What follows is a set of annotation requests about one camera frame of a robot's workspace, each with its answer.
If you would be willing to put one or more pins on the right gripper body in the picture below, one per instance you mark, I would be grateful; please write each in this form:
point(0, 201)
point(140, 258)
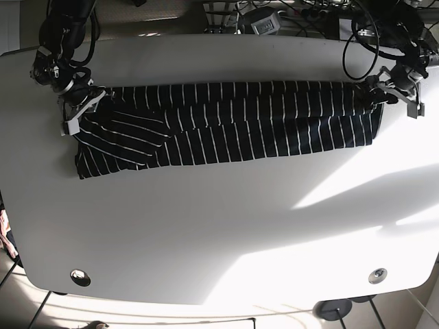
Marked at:
point(79, 97)

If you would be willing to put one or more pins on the grey power adapter box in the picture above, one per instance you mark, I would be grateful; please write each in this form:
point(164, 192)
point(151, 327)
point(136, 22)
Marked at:
point(345, 30)

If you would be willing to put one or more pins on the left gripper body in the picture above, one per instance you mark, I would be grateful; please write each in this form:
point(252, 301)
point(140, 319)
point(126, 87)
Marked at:
point(390, 86)

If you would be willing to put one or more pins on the right table grommet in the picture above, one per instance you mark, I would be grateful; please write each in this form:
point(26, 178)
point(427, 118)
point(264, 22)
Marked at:
point(377, 276)

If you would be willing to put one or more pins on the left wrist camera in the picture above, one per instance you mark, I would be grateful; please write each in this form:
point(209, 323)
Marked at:
point(415, 110)

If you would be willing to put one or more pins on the grey socket box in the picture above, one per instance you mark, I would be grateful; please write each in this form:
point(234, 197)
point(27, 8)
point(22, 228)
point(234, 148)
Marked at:
point(263, 21)

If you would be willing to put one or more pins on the round black stand base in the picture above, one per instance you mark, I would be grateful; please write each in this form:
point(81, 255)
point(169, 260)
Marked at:
point(332, 310)

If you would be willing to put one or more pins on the table grommet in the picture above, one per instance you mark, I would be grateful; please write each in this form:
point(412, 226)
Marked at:
point(377, 276)
point(80, 278)

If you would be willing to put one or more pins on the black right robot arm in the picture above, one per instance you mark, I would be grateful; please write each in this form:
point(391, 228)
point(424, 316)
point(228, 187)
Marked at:
point(61, 33)

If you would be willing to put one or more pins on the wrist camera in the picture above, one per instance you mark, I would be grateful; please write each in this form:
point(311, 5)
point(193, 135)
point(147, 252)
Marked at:
point(415, 110)
point(70, 128)

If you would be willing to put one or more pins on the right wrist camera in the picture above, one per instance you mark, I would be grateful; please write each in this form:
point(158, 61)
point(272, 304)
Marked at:
point(70, 128)

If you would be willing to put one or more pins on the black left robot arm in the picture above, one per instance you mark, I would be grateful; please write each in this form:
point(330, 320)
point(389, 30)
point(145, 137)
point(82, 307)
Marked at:
point(394, 30)

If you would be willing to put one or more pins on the left table grommet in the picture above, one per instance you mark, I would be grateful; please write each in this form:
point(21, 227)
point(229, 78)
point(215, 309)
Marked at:
point(80, 278)

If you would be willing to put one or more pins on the black white striped shirt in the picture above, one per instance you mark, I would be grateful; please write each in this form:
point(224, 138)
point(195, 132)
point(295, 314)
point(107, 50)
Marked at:
point(146, 127)

